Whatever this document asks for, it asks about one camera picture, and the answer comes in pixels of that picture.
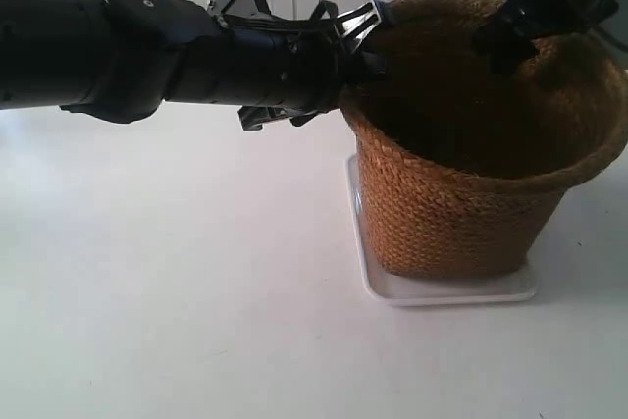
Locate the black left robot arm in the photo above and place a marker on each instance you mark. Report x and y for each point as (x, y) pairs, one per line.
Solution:
(118, 60)

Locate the brown woven wicker basket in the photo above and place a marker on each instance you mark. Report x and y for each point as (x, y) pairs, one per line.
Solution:
(459, 167)

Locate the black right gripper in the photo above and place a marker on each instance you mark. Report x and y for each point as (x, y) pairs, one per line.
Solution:
(506, 37)

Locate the white rectangular plastic tray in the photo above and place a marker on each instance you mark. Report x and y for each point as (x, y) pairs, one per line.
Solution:
(396, 291)

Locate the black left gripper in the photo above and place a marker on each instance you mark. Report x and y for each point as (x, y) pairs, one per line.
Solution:
(272, 67)

